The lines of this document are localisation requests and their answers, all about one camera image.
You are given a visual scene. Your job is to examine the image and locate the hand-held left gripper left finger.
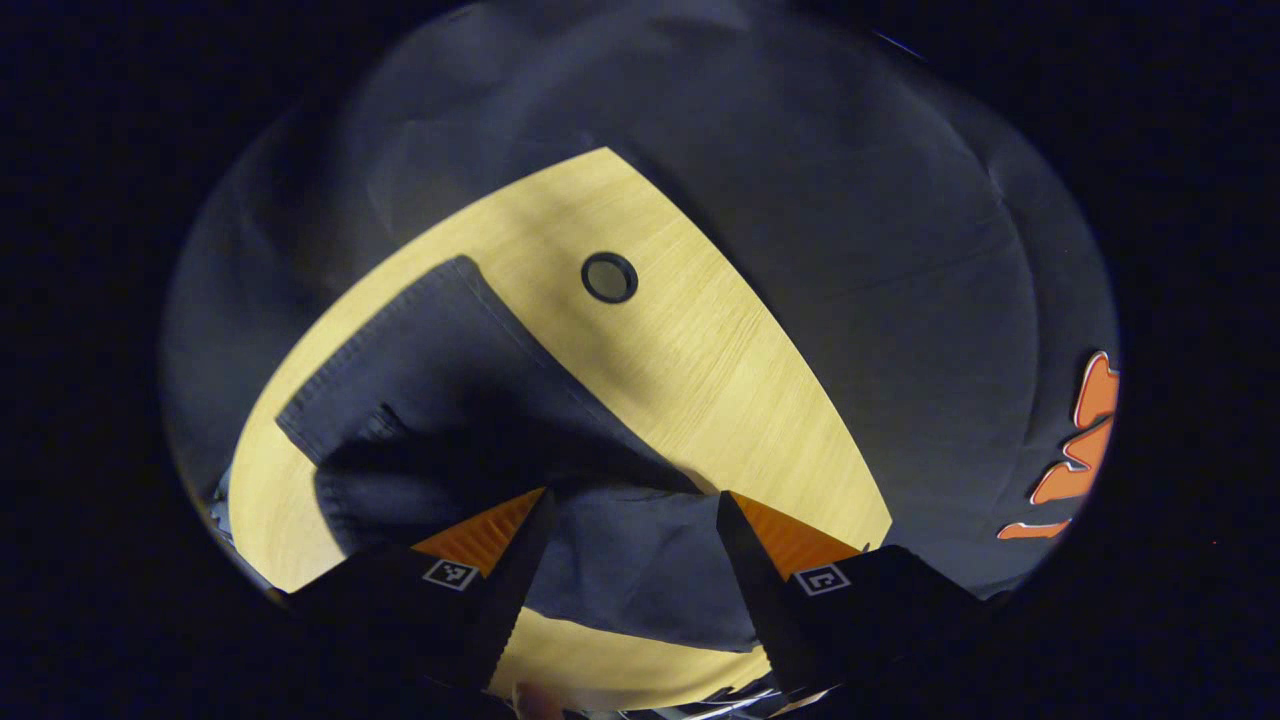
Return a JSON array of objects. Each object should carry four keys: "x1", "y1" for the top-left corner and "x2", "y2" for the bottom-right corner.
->
[{"x1": 285, "y1": 487, "x2": 557, "y2": 696}]

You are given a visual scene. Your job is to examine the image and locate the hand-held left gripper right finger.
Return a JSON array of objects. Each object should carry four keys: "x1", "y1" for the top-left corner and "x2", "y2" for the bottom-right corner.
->
[{"x1": 716, "y1": 490, "x2": 1001, "y2": 696}]

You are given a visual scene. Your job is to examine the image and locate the dark blue jeans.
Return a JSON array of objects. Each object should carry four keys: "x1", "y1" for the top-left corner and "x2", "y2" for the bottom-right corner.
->
[{"x1": 275, "y1": 255, "x2": 771, "y2": 653}]

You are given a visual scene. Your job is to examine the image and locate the black backdrop cloth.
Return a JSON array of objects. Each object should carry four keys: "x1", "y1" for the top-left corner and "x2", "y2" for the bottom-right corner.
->
[{"x1": 160, "y1": 0, "x2": 1121, "y2": 601}]

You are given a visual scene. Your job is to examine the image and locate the black table cable grommet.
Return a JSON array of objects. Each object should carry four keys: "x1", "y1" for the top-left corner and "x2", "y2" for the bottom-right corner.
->
[{"x1": 581, "y1": 252, "x2": 639, "y2": 304}]

